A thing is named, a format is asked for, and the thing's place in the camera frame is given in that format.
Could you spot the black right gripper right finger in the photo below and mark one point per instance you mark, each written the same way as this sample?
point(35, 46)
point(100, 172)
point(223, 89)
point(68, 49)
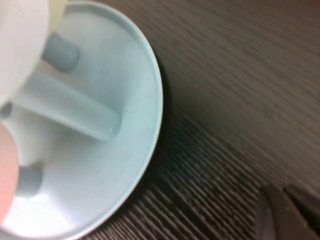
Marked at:
point(307, 205)

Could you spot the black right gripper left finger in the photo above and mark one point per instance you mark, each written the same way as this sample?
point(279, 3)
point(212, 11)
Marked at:
point(282, 220)

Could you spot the blue cup stand tray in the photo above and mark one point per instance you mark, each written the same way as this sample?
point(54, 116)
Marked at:
point(125, 100)

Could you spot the pale pink plastic cup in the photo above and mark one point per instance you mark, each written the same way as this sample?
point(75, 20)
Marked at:
point(7, 170)

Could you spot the pale green plastic cup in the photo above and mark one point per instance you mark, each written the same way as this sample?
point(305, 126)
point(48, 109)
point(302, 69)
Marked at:
point(22, 37)

